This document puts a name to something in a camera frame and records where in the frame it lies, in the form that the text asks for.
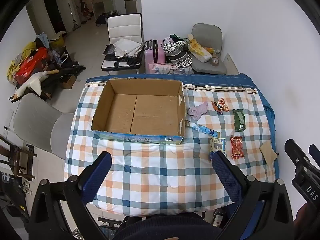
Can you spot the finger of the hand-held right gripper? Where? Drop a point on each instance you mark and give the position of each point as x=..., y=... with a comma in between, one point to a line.
x=314, y=153
x=294, y=151

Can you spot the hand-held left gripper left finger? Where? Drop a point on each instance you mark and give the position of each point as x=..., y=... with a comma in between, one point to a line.
x=98, y=176

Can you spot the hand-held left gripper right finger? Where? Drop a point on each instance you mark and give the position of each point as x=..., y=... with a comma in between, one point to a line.
x=228, y=173

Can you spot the red snack packet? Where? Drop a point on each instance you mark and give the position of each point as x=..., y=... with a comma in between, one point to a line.
x=237, y=147

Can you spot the white blue card packet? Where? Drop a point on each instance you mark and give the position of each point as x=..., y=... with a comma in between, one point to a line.
x=218, y=146

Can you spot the blue white tube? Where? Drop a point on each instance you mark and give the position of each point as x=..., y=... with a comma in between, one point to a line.
x=203, y=129

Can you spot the green snack packet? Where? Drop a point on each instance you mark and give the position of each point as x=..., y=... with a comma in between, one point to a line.
x=239, y=120

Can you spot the orange brown snack packet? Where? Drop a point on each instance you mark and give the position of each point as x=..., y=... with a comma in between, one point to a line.
x=220, y=106

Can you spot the pink cloth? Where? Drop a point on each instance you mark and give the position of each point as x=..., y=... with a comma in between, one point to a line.
x=197, y=111

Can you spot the person's right forearm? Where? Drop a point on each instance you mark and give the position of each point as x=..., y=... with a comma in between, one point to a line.
x=308, y=222

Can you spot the tan paper piece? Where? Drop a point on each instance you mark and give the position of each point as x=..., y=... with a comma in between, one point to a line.
x=268, y=152

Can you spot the plaid checked blanket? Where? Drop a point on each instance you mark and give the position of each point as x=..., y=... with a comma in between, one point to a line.
x=160, y=170

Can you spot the grey fabric chair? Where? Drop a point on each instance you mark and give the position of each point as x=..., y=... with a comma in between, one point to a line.
x=37, y=120
x=207, y=33

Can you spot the dark wooden chair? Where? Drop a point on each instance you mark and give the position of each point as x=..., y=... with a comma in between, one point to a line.
x=15, y=160

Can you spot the small brown cardboard box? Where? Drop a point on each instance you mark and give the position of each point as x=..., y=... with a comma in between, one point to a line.
x=68, y=82

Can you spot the white board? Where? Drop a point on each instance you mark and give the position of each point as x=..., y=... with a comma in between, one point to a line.
x=232, y=63

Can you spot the brown tape roll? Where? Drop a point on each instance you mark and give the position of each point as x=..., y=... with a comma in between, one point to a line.
x=215, y=61

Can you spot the white goose plush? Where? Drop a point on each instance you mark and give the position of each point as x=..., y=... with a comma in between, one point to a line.
x=33, y=82

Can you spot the yellow white plastic bag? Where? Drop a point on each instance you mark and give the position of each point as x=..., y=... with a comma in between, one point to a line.
x=200, y=51

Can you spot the red plastic bag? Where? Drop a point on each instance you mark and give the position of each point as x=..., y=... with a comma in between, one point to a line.
x=30, y=65

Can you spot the black white patterned bag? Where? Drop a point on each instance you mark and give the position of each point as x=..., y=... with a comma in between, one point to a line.
x=178, y=52

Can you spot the silver plastic bag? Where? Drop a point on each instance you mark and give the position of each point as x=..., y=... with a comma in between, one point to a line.
x=127, y=47

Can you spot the pink suitcase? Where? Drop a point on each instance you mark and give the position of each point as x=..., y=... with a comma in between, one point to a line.
x=154, y=51

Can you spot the yellow cloth bag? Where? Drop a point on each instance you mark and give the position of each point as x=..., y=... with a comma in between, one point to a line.
x=13, y=66

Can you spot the white padded chair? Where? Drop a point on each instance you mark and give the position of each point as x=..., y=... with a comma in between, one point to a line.
x=123, y=26

